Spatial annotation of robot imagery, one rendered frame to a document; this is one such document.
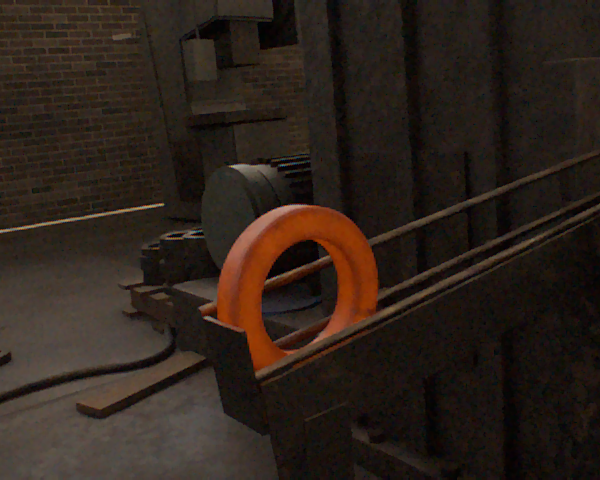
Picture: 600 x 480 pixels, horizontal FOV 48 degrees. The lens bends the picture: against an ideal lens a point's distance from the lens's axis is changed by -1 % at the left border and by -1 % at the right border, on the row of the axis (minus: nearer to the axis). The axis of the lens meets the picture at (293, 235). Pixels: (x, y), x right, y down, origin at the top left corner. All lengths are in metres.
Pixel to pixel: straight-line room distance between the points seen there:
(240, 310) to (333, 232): 0.13
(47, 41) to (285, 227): 6.40
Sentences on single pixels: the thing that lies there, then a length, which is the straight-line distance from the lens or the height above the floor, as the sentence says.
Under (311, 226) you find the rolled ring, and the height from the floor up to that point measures 0.71.
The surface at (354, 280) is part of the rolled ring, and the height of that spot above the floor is 0.64.
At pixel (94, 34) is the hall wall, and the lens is 7.17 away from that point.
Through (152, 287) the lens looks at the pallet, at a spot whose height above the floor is 0.14.
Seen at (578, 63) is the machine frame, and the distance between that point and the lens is 1.19.
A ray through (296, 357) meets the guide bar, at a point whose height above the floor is 0.59.
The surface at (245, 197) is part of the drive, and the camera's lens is 2.07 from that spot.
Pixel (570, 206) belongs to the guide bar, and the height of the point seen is 0.65.
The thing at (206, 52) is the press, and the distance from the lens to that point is 5.28.
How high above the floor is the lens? 0.82
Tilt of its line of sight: 10 degrees down
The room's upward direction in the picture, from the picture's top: 5 degrees counter-clockwise
